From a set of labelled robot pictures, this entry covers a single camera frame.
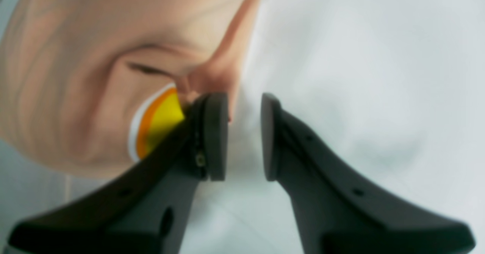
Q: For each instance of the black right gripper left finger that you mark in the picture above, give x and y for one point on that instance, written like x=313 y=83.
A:
x=145 y=210

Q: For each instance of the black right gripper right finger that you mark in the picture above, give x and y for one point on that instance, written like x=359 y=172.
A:
x=339 y=211

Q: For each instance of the peach T-shirt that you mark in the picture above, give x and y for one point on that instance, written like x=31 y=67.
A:
x=74 y=72

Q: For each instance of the yellow emoji print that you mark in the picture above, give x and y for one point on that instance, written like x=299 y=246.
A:
x=153 y=121

